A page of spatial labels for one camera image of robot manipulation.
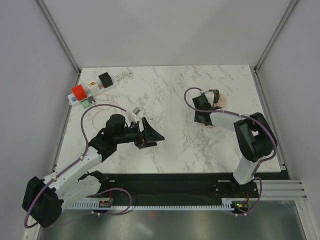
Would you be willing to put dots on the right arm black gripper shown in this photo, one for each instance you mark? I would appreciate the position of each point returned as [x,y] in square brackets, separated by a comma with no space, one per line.
[196,117]

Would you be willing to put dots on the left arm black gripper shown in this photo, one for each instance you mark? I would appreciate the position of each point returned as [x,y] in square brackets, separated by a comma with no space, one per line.
[149,136]

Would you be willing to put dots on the pink round power socket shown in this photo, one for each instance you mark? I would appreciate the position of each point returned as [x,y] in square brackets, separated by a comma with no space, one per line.
[222,103]

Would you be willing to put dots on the dark green cube plug adapter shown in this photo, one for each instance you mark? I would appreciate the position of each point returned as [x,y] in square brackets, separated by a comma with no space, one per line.
[215,92]

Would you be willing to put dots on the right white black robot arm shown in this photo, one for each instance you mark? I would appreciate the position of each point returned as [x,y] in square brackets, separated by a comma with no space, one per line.
[255,138]

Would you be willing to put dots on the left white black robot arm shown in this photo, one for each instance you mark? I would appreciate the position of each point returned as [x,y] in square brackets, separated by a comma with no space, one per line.
[46,198]

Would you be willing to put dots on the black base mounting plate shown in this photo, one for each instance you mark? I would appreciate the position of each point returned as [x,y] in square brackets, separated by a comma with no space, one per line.
[199,185]

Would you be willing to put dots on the grey small charger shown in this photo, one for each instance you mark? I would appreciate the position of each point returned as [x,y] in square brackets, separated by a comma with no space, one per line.
[91,99]

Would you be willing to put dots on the black cube adapter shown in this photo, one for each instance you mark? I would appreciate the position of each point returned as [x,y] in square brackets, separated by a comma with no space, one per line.
[106,80]

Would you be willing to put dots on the white cube adapter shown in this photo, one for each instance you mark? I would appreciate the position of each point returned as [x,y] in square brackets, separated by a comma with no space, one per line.
[93,87]

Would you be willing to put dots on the white power strip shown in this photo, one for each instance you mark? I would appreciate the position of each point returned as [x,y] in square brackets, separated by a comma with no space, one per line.
[72,101]

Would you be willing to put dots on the red cube adapter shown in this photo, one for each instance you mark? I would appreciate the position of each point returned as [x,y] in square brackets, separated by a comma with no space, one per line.
[79,92]

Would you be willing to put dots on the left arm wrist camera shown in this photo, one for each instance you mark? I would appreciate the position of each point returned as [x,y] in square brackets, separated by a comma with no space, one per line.
[134,115]

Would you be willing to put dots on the white slotted cable duct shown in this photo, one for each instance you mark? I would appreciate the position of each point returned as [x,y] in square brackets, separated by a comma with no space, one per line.
[159,203]

